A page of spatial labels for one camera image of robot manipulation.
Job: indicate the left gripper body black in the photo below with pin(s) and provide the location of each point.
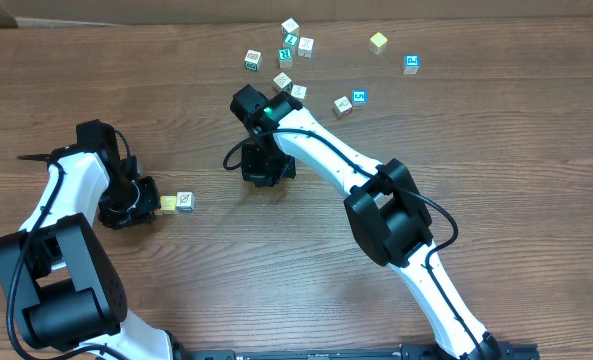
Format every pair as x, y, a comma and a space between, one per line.
131, 202

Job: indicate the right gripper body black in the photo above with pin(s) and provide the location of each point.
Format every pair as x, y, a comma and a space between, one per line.
267, 164

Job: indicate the yellow top block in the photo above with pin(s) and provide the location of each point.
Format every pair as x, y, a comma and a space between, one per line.
168, 204

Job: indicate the yellow block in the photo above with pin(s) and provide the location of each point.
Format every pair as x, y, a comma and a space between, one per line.
168, 204
378, 43

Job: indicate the blue edged picture block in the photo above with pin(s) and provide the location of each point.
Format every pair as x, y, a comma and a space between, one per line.
185, 201

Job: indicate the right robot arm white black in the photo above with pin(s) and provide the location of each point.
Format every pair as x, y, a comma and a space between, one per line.
389, 219

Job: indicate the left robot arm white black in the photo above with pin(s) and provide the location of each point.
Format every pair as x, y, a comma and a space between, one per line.
61, 288

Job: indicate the plain white picture block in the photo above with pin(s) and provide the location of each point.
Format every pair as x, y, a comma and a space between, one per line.
299, 92

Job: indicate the green edged picture block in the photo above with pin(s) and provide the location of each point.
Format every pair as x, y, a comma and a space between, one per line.
282, 83

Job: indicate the red edged picture block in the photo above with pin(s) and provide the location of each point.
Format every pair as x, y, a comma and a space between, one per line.
342, 107

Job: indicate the green letter B block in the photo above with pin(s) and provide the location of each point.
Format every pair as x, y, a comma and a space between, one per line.
253, 60

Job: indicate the green letter R block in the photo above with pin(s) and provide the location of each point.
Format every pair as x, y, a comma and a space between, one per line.
285, 58

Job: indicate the blue number 5 block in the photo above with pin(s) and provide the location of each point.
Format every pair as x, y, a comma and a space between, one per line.
359, 98

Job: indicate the white picture block upper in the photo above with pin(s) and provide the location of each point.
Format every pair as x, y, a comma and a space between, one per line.
305, 47

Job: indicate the green letter L block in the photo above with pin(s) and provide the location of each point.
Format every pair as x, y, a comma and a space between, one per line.
291, 41

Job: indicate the white top back block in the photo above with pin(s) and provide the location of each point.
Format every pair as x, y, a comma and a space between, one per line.
290, 26

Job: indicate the yellow block far right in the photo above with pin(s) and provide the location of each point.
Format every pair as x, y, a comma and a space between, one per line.
378, 43

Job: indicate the blue letter P block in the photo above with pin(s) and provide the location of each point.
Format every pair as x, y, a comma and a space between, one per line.
411, 64

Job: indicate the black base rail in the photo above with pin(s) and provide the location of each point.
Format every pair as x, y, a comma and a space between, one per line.
405, 352

